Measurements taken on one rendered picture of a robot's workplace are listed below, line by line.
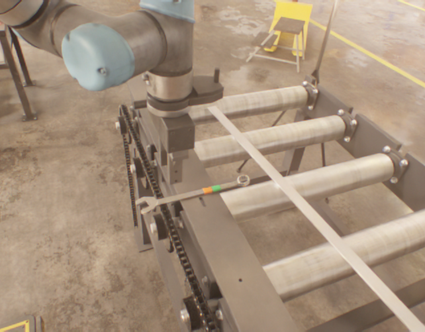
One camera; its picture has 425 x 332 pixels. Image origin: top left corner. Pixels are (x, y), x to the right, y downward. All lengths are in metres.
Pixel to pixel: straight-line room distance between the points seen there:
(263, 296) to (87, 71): 0.45
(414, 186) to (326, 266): 0.65
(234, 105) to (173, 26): 1.14
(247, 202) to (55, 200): 1.62
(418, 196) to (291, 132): 0.55
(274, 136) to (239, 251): 0.83
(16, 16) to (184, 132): 0.27
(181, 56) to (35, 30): 0.19
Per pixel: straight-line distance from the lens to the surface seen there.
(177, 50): 0.50
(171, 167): 0.62
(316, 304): 2.04
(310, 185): 1.24
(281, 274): 0.96
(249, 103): 1.64
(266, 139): 1.40
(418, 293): 1.27
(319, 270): 1.01
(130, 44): 0.43
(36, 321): 1.62
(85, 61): 0.42
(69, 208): 2.39
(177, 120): 0.55
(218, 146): 1.31
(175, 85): 0.53
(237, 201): 1.10
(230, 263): 0.64
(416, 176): 1.53
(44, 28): 0.51
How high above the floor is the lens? 1.70
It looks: 41 degrees down
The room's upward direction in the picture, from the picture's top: 5 degrees clockwise
